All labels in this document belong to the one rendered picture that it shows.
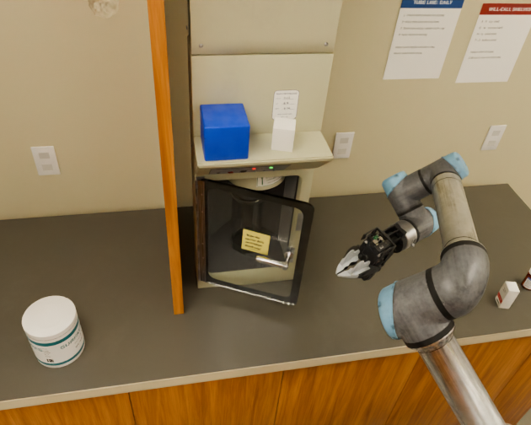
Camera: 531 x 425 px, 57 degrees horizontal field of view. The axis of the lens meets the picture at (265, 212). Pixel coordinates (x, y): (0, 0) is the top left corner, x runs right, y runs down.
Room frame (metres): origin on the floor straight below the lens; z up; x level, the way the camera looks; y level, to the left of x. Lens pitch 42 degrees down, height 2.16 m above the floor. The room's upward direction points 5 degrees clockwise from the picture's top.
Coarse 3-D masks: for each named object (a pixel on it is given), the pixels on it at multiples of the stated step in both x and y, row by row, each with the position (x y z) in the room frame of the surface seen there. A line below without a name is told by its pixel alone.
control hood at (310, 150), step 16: (256, 144) 0.98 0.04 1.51; (304, 144) 1.00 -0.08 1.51; (320, 144) 1.00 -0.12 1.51; (224, 160) 0.90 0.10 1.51; (240, 160) 0.91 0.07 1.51; (256, 160) 0.91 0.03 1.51; (272, 160) 0.92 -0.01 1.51; (288, 160) 0.93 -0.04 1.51; (304, 160) 0.94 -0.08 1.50; (320, 160) 0.95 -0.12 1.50
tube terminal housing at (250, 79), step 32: (192, 64) 0.99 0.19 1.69; (224, 64) 1.01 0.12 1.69; (256, 64) 1.03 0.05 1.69; (288, 64) 1.04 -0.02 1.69; (320, 64) 1.06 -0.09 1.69; (192, 96) 0.99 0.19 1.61; (224, 96) 1.01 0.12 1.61; (256, 96) 1.03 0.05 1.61; (320, 96) 1.07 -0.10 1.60; (192, 128) 1.00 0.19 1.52; (256, 128) 1.03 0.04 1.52; (320, 128) 1.07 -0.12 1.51; (192, 160) 1.04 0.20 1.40; (192, 192) 1.09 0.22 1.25
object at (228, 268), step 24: (216, 192) 0.97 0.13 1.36; (240, 192) 0.95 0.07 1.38; (264, 192) 0.95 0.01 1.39; (216, 216) 0.97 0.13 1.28; (240, 216) 0.95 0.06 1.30; (264, 216) 0.94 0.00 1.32; (288, 216) 0.93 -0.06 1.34; (312, 216) 0.92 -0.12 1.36; (216, 240) 0.97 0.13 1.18; (240, 240) 0.95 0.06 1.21; (288, 240) 0.93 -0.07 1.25; (216, 264) 0.97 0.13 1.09; (240, 264) 0.95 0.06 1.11; (264, 264) 0.94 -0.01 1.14; (240, 288) 0.95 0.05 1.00; (264, 288) 0.94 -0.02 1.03; (288, 288) 0.92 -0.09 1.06
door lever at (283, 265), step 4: (288, 252) 0.92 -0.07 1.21; (256, 256) 0.90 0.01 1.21; (260, 256) 0.90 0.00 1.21; (288, 256) 0.91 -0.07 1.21; (292, 256) 0.92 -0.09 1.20; (256, 260) 0.89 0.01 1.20; (260, 260) 0.89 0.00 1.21; (264, 260) 0.89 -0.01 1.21; (268, 260) 0.89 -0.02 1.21; (272, 260) 0.89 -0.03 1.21; (276, 260) 0.89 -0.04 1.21; (288, 260) 0.90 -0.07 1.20; (268, 264) 0.88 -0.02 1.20; (272, 264) 0.88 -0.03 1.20; (276, 264) 0.88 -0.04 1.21; (280, 264) 0.88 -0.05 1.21; (284, 264) 0.88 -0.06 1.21; (288, 264) 0.89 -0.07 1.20; (284, 268) 0.87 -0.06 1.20
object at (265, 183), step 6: (234, 180) 1.06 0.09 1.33; (240, 180) 1.06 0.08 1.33; (246, 180) 1.05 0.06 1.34; (252, 180) 1.05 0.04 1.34; (258, 180) 1.05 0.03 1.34; (264, 180) 1.06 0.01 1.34; (270, 180) 1.06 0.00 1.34; (276, 180) 1.08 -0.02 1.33; (282, 180) 1.10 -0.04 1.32; (246, 186) 1.05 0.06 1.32; (252, 186) 1.05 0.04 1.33; (258, 186) 1.05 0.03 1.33; (264, 186) 1.05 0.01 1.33; (270, 186) 1.06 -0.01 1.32
